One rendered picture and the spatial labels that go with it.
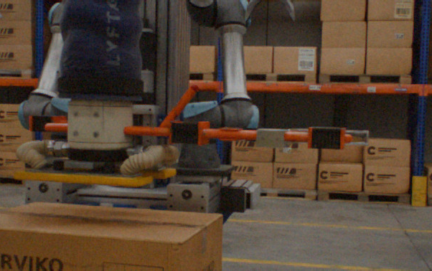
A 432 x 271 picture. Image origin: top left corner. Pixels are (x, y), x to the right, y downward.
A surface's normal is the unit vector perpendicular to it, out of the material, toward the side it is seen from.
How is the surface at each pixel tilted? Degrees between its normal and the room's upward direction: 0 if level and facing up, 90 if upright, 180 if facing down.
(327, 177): 91
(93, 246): 90
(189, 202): 90
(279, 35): 90
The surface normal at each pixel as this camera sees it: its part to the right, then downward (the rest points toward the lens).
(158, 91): -0.18, 0.04
